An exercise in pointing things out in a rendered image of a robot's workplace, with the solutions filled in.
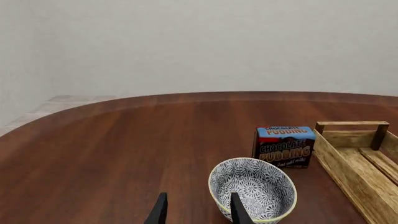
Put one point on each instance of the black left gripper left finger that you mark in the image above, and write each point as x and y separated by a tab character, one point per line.
159	211

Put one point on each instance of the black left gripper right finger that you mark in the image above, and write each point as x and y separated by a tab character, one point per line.
237	210

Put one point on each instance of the black-and-white patterned bowl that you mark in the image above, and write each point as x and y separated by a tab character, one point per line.
252	189

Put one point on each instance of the wooden slat tray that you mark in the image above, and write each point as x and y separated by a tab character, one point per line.
357	163

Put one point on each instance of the chocolate pudding box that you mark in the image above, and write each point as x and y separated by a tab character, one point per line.
283	147

